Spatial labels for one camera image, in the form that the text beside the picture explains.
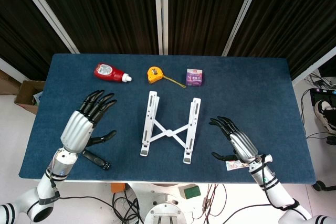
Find black cable bundle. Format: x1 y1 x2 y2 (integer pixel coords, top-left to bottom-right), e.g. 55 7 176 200
112 189 144 224

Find black caster wheel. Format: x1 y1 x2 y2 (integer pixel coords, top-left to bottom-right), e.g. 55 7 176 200
312 180 336 192

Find small purple carton box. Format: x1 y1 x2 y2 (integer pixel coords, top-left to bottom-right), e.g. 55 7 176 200
185 68 205 88

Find blue table mat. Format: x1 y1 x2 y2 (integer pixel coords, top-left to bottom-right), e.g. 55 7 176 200
18 53 317 185

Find brown cardboard box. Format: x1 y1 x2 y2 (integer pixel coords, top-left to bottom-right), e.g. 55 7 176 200
14 80 46 115

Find dark pleated curtain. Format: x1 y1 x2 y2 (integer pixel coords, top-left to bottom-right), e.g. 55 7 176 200
0 0 336 82

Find red wires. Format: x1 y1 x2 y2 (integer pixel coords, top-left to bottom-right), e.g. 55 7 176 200
201 184 227 218

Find red ketchup bottle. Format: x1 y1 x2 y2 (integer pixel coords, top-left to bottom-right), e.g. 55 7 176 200
93 62 133 83

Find yellow tape measure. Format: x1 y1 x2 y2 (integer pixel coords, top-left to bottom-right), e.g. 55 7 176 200
146 66 186 89

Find white folding stand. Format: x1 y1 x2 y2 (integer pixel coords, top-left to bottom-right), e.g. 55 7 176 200
139 90 202 164

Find black floor cable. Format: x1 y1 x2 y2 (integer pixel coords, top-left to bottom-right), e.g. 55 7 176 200
300 87 336 151

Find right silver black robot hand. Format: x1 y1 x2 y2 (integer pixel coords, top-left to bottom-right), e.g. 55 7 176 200
208 116 259 164

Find green block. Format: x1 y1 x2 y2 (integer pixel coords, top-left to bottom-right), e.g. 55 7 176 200
178 185 201 200

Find floral toothpaste tube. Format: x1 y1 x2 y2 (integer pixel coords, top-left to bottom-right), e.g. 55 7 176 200
225 154 273 172

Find black and white sneaker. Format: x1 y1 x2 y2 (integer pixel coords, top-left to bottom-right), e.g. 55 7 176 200
314 100 336 134

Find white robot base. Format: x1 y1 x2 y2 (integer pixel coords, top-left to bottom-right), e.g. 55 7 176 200
128 182 200 224

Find orange block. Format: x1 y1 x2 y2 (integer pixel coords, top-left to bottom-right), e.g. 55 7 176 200
110 183 127 193

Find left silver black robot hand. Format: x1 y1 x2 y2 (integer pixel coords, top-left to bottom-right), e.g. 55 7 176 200
60 90 118 154

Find white frame post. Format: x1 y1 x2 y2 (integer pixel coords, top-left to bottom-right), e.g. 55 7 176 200
0 57 27 83
222 0 266 57
153 0 169 56
291 47 336 86
12 0 80 54

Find black electronics box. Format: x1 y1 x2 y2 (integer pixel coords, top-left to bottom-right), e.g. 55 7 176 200
309 87 336 107

